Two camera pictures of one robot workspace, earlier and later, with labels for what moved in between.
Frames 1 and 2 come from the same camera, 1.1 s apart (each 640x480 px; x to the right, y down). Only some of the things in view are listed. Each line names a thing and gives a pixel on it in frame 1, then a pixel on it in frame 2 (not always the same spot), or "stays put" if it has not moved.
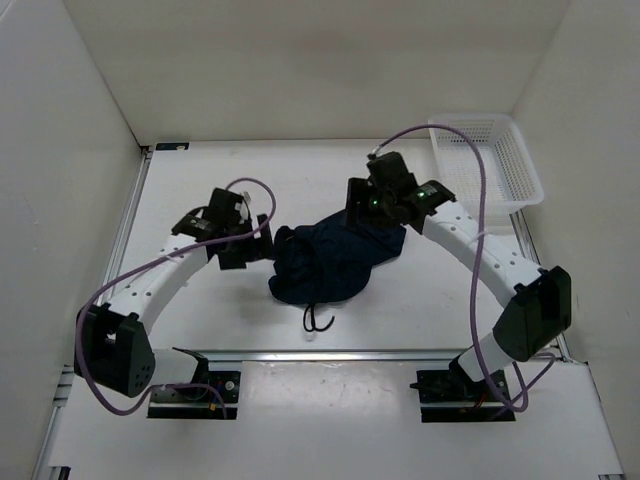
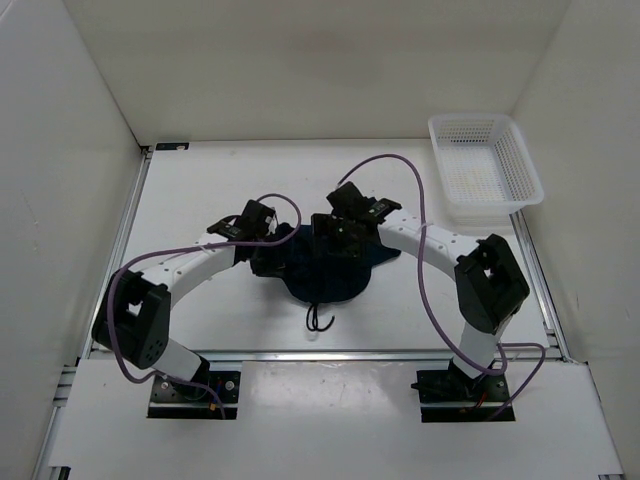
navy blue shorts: (330, 261) stays put
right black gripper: (358, 192) to (324, 225)
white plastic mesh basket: (511, 177) stays put
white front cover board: (338, 417) stays put
